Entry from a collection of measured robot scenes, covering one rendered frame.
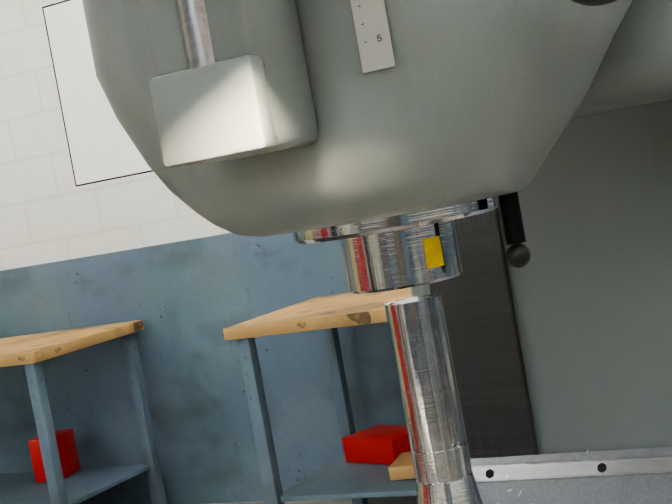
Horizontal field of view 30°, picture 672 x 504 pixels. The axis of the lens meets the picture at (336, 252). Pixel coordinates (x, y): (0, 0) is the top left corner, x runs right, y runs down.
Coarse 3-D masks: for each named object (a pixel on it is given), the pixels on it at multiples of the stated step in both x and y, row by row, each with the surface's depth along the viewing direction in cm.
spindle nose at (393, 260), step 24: (360, 240) 50; (384, 240) 50; (408, 240) 50; (456, 240) 51; (360, 264) 50; (384, 264) 50; (408, 264) 50; (456, 264) 51; (360, 288) 51; (384, 288) 50
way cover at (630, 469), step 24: (528, 456) 90; (552, 456) 89; (576, 456) 88; (600, 456) 87; (624, 456) 86; (648, 456) 86; (480, 480) 91; (504, 480) 90; (528, 480) 89; (552, 480) 88; (576, 480) 87; (600, 480) 87; (624, 480) 86; (648, 480) 85
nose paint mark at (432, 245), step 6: (426, 240) 50; (432, 240) 50; (438, 240) 50; (426, 246) 50; (432, 246) 50; (438, 246) 50; (426, 252) 50; (432, 252) 50; (438, 252) 50; (426, 258) 50; (432, 258) 50; (438, 258) 50; (432, 264) 50; (438, 264) 50
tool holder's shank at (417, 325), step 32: (416, 320) 51; (416, 352) 51; (448, 352) 52; (416, 384) 51; (448, 384) 52; (416, 416) 52; (448, 416) 52; (416, 448) 52; (448, 448) 51; (416, 480) 52; (448, 480) 51
